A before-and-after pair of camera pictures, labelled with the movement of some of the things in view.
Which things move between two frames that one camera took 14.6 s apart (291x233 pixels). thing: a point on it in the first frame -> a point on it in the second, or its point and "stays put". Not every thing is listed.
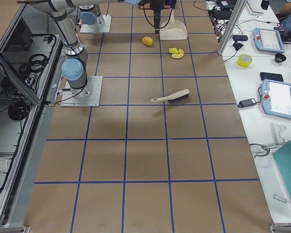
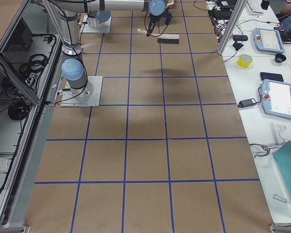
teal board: [289, 165] stays put
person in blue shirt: [289, 16] stays put
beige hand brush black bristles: [180, 95] -> [161, 38]
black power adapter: [246, 103] stays put
